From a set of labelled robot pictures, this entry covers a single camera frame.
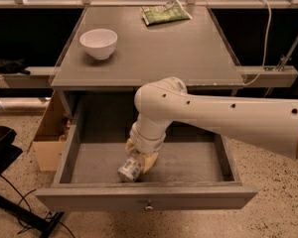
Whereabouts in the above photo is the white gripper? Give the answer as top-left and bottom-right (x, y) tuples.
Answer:
(125, 122), (166, 174)

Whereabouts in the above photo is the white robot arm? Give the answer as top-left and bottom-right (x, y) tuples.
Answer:
(126, 77), (298, 170)

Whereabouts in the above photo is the metal drawer knob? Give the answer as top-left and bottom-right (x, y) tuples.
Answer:
(144, 199), (154, 211)

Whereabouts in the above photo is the grey open drawer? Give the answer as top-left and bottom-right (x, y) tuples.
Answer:
(36, 92), (257, 212)

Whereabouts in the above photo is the grey cabinet counter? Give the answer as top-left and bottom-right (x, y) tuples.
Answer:
(52, 6), (243, 113)

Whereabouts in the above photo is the cardboard box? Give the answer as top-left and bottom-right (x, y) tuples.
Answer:
(32, 91), (71, 172)

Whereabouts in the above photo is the white ceramic bowl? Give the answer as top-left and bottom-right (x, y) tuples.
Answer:
(79, 29), (118, 60)

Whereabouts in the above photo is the green snack bag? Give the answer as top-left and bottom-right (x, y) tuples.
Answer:
(140, 0), (192, 26)

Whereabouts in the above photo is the black stand with cables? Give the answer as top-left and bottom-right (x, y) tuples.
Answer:
(0, 126), (76, 238)

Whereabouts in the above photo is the black cloth on rail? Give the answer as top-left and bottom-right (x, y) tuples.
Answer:
(0, 59), (30, 75)

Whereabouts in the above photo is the white cable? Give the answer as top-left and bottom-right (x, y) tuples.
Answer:
(243, 0), (272, 86)

